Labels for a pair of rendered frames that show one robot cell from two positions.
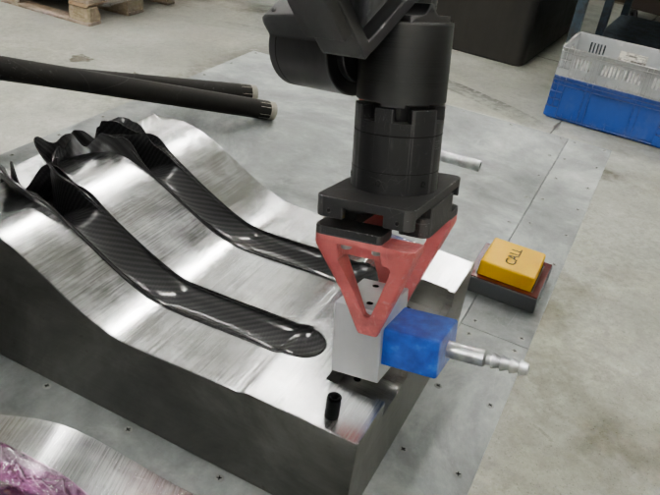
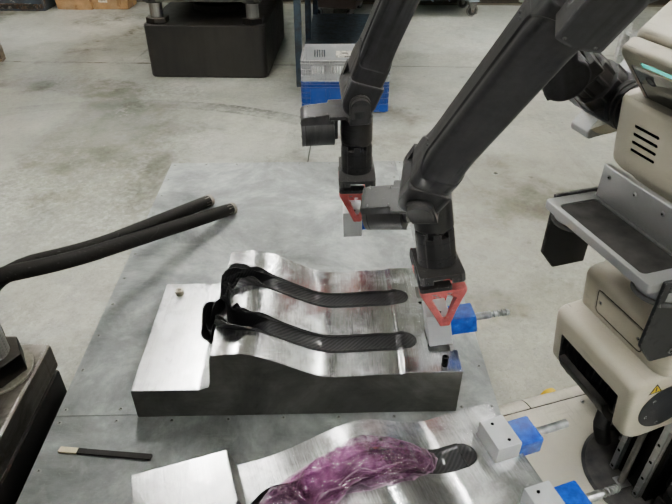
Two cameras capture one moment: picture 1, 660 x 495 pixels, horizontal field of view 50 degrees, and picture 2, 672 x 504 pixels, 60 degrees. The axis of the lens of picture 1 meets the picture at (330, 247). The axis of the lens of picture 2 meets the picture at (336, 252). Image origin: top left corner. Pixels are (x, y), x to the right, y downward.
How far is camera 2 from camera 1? 51 cm
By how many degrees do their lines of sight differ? 20
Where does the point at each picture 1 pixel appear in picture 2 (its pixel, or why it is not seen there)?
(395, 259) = (459, 292)
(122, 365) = (332, 388)
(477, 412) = (466, 336)
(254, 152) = (247, 241)
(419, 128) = (451, 237)
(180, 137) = (262, 261)
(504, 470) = not seen: hidden behind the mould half
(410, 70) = (445, 217)
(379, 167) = (439, 258)
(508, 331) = not seen: hidden behind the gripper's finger
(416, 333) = (464, 316)
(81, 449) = (373, 425)
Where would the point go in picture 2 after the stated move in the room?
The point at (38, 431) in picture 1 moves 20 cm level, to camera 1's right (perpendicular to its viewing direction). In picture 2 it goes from (354, 427) to (478, 380)
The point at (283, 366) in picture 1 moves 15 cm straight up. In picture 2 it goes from (408, 354) to (416, 277)
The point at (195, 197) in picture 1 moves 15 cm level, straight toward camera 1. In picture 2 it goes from (293, 290) to (346, 339)
